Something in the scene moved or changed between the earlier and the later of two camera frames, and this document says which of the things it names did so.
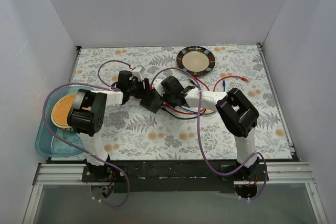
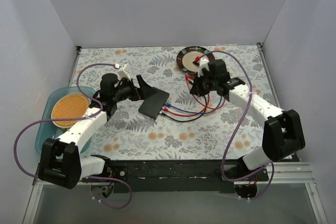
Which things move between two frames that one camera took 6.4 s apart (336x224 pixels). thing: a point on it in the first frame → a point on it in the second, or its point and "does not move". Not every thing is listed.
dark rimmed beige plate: x=196 y=61 does not move
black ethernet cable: x=181 y=117 → x=163 y=114
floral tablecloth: x=129 y=131 does not move
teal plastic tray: x=46 y=142 does not move
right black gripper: x=179 y=96 → x=199 y=85
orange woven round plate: x=61 y=110 does not move
